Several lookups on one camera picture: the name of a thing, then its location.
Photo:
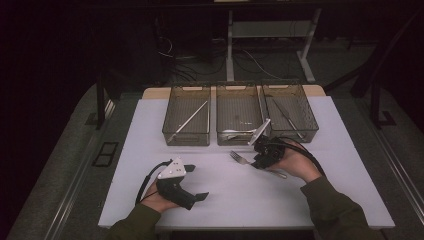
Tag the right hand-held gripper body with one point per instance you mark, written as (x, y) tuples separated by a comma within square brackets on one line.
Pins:
[(271, 151)]

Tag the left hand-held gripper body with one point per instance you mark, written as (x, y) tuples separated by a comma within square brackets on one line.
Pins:
[(171, 170)]

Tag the steel fork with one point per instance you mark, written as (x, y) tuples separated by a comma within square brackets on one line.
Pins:
[(237, 156)]

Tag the white ceramic spoon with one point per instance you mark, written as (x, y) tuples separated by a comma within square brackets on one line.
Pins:
[(233, 131)]

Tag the steel table knife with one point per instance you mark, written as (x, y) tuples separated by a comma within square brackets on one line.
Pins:
[(286, 116)]

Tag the white chopstick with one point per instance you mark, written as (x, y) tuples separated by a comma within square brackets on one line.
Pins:
[(186, 122), (181, 129)]

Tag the smoky transparent plastic bin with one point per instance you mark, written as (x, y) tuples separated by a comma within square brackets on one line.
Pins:
[(238, 110), (293, 106), (186, 113)]

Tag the person's right hand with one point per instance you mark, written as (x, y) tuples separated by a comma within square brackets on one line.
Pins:
[(296, 163)]

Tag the person's left hand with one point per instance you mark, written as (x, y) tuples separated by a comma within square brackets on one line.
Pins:
[(155, 200)]

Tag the wooden board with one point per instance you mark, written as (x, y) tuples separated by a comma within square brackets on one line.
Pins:
[(153, 93)]

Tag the black metal stand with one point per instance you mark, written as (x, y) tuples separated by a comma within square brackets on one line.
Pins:
[(100, 106), (375, 106)]

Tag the black slanted pole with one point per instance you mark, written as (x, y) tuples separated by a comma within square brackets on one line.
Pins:
[(373, 60)]

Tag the white metal desk frame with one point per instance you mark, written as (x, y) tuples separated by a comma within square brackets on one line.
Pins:
[(229, 50)]

